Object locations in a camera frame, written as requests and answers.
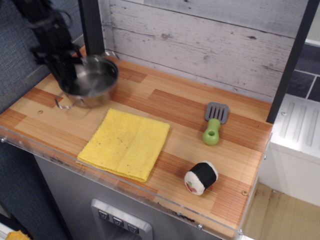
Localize yellow folded cloth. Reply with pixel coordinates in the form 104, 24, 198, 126
77, 108, 170, 183

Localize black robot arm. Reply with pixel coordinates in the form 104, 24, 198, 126
13, 0, 83, 90

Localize plush sushi roll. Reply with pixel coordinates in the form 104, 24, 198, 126
184, 161, 219, 196

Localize black right frame post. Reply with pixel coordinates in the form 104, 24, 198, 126
266, 0, 320, 124

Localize silver steel pot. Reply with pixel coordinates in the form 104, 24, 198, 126
55, 51, 120, 110

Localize silver dispenser button panel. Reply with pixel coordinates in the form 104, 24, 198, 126
90, 198, 154, 240

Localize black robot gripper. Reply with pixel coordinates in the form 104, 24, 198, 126
28, 17, 88, 88

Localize grey green toy spatula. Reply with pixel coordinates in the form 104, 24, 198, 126
202, 102, 229, 146

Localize yellow object bottom corner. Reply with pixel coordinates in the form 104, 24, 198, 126
5, 231, 31, 240

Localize clear acrylic front guard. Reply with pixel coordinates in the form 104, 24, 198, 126
0, 125, 245, 238

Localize white ridged side cabinet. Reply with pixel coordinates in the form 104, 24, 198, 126
259, 94, 320, 206

